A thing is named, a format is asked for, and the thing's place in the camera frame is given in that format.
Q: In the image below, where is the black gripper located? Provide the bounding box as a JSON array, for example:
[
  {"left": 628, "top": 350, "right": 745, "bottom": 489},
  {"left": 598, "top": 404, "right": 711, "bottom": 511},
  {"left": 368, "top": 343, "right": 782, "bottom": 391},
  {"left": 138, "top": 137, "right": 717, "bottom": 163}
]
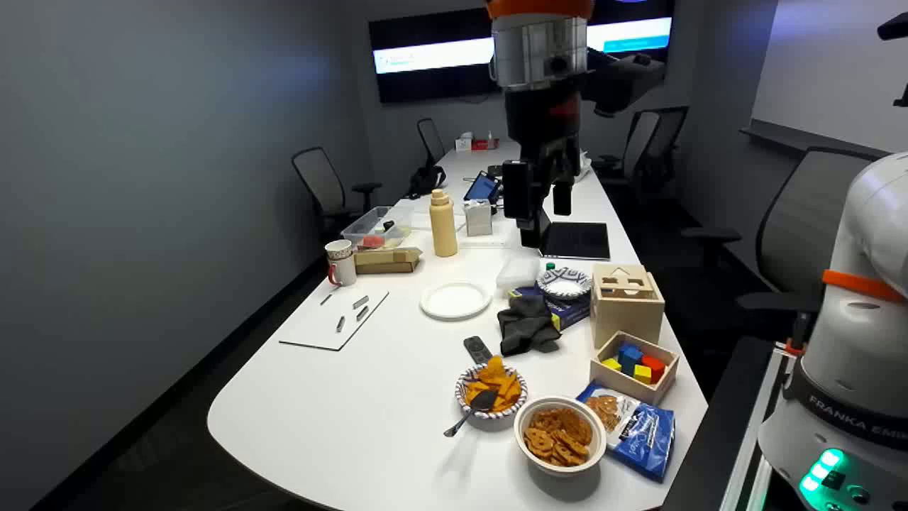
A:
[{"left": 503, "top": 80, "right": 578, "bottom": 221}]

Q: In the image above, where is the wooden shape sorter box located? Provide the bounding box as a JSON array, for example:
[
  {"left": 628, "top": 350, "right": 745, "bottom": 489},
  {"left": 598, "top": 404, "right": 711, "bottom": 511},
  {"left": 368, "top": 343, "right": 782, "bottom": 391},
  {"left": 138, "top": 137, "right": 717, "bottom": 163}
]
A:
[{"left": 591, "top": 265, "right": 665, "bottom": 347}]

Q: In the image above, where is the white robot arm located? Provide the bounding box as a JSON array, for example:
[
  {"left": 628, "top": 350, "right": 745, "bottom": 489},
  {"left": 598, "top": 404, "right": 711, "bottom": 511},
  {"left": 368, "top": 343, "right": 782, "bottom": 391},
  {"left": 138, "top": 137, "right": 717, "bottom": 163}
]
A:
[{"left": 757, "top": 147, "right": 908, "bottom": 511}]

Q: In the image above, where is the blue patterned bowl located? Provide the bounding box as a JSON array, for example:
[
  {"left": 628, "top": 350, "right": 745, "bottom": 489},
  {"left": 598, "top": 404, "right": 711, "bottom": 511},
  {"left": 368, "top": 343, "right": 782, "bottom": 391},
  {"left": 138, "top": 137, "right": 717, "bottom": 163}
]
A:
[{"left": 535, "top": 266, "right": 591, "bottom": 300}]

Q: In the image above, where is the black bag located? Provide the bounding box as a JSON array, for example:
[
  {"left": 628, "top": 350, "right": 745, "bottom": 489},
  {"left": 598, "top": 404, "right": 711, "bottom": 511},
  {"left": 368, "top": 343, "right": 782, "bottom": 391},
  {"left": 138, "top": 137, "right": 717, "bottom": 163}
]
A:
[{"left": 409, "top": 166, "right": 445, "bottom": 198}]

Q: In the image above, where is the yellow mustard bottle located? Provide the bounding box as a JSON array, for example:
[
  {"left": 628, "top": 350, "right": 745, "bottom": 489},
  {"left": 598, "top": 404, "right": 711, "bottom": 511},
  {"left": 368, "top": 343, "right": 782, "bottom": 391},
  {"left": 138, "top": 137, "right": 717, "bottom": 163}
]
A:
[{"left": 429, "top": 190, "right": 457, "bottom": 256}]

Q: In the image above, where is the black cloth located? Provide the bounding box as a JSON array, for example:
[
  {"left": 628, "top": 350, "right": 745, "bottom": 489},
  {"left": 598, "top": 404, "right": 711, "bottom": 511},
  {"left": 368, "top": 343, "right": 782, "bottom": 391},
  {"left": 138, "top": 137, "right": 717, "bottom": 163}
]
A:
[{"left": 497, "top": 298, "right": 562, "bottom": 354}]

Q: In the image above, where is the white round plate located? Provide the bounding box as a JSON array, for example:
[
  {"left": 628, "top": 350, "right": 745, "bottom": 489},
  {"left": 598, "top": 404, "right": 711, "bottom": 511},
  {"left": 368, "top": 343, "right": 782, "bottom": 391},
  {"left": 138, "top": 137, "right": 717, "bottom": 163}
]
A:
[{"left": 421, "top": 281, "right": 490, "bottom": 322}]

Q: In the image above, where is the clear plastic container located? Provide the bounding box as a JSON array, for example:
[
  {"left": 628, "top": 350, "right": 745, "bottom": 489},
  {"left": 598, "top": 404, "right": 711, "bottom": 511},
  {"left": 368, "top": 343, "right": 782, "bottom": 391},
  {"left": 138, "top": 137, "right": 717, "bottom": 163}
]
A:
[{"left": 341, "top": 204, "right": 388, "bottom": 241}]

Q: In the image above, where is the wooden tray of blocks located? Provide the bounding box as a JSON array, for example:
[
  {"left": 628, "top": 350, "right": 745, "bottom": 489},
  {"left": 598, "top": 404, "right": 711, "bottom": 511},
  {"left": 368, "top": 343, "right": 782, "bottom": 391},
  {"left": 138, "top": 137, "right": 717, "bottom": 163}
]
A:
[{"left": 591, "top": 333, "right": 679, "bottom": 404}]

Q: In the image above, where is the black office chair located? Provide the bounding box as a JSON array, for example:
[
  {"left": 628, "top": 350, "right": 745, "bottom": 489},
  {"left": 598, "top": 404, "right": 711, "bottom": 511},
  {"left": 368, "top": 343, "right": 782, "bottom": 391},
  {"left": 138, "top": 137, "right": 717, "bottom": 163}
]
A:
[{"left": 289, "top": 144, "right": 377, "bottom": 241}]

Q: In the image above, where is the patterned bowl of chips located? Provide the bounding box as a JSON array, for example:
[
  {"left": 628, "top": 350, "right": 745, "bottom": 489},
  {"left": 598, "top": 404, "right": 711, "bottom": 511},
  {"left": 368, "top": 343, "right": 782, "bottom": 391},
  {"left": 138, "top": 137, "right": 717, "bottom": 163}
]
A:
[{"left": 457, "top": 354, "right": 527, "bottom": 421}]

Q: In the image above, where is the metal spoon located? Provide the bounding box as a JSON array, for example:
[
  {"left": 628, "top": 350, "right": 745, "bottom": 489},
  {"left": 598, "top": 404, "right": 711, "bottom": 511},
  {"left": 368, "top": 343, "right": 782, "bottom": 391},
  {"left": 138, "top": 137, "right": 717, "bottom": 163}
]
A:
[{"left": 442, "top": 388, "right": 497, "bottom": 437}]

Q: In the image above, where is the white cutting board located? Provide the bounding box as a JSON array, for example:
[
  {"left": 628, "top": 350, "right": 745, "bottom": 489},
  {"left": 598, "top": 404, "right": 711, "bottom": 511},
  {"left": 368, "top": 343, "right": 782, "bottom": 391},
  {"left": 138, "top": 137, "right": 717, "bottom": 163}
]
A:
[{"left": 279, "top": 290, "right": 386, "bottom": 353}]

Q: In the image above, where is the white bowl of pretzels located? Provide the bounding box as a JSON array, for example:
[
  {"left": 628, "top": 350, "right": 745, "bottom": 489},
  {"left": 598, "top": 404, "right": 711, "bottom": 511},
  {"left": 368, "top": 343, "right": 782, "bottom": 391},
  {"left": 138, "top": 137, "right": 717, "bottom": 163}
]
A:
[{"left": 514, "top": 397, "right": 606, "bottom": 478}]

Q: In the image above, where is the grey office chair right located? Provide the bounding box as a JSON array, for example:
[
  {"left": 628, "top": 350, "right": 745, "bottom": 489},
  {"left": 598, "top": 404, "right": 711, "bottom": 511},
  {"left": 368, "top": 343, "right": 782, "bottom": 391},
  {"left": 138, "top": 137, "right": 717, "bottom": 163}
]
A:
[{"left": 673, "top": 147, "right": 870, "bottom": 316}]

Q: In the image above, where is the blue snack bag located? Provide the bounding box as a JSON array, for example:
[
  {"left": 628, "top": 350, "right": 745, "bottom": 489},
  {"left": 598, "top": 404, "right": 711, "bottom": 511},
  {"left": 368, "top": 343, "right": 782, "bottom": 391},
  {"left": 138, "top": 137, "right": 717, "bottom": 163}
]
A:
[{"left": 578, "top": 384, "right": 674, "bottom": 482}]

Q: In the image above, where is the wall monitor screen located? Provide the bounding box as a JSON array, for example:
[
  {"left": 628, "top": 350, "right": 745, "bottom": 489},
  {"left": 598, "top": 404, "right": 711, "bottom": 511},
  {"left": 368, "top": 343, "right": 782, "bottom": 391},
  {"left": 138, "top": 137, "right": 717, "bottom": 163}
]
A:
[{"left": 368, "top": 0, "right": 674, "bottom": 105}]

